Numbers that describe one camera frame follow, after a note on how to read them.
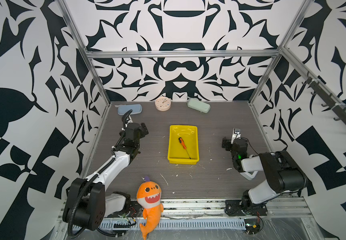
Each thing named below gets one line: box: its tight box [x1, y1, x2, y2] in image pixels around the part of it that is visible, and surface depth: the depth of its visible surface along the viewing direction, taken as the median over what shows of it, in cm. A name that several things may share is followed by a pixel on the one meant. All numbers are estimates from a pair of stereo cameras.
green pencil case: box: [187, 98, 211, 114], surface depth 118 cm
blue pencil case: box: [117, 104, 143, 116], surface depth 117 cm
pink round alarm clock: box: [154, 96, 172, 112], surface depth 118 cm
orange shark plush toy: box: [136, 176, 164, 240], surface depth 71 cm
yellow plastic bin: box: [167, 125, 200, 165], surface depth 96 cm
